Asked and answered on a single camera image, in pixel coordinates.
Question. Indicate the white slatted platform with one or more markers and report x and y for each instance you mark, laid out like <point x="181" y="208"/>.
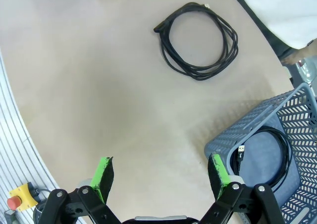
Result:
<point x="15" y="134"/>

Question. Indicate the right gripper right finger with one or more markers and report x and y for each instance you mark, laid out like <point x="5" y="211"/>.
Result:
<point x="219" y="174"/>

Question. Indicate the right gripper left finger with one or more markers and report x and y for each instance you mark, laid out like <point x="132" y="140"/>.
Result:
<point x="100" y="174"/>

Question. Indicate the person in white sweater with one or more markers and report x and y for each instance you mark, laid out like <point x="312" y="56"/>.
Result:
<point x="284" y="11"/>

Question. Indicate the grey plastic lattice basket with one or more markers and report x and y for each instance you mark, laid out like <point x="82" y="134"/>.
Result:
<point x="262" y="164"/>

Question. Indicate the person's left hand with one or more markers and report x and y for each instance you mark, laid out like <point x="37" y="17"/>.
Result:
<point x="297" y="55"/>

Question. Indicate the yellow emergency stop button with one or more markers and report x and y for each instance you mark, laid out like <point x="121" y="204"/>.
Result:
<point x="24" y="194"/>

